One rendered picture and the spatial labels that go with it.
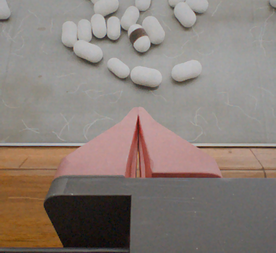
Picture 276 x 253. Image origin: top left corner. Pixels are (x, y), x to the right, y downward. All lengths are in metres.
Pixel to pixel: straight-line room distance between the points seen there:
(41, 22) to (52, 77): 0.09
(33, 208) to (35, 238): 0.03
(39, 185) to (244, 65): 0.28
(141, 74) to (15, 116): 0.16
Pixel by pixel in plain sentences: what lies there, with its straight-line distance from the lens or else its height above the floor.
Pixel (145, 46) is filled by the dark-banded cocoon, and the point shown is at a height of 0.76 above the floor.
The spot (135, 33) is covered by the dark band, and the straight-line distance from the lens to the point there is 0.26.
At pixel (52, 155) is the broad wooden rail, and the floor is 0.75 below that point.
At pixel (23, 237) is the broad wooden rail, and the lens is 0.25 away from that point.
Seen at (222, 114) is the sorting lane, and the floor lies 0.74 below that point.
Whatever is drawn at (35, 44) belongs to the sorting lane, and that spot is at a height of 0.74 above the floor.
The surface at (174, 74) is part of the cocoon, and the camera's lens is 0.25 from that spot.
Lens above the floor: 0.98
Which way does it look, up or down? 77 degrees down
